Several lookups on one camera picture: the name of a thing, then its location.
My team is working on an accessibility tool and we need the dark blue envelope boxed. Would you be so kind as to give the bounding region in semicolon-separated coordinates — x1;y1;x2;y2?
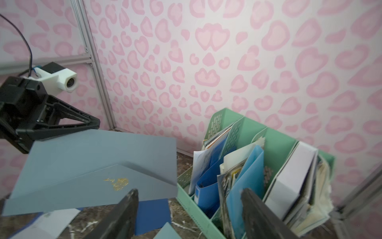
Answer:
8;198;172;237

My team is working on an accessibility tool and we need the light blue envelope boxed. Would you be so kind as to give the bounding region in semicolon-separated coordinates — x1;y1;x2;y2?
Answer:
154;223;181;239

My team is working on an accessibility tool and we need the grey envelope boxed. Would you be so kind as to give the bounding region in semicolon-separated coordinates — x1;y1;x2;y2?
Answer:
3;129;178;216

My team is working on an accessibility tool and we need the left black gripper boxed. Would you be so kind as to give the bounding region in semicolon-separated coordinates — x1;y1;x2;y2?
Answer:
1;76;100;154

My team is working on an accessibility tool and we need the green file organizer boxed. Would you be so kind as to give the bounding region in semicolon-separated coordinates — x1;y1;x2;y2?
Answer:
177;109;336;239

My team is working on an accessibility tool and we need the blue folder in organizer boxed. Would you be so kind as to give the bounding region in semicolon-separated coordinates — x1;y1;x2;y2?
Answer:
225;145;265;239

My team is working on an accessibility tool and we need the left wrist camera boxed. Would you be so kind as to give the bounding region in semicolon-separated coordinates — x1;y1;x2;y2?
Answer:
28;62;79;96

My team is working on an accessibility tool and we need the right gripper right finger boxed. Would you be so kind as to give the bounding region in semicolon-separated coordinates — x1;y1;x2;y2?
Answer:
241;188;298;239

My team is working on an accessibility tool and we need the white letter paper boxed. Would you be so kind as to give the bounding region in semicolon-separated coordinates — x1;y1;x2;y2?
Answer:
10;209;81;239

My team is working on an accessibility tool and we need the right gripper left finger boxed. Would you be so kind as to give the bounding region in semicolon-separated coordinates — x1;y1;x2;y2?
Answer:
85;189;139;239

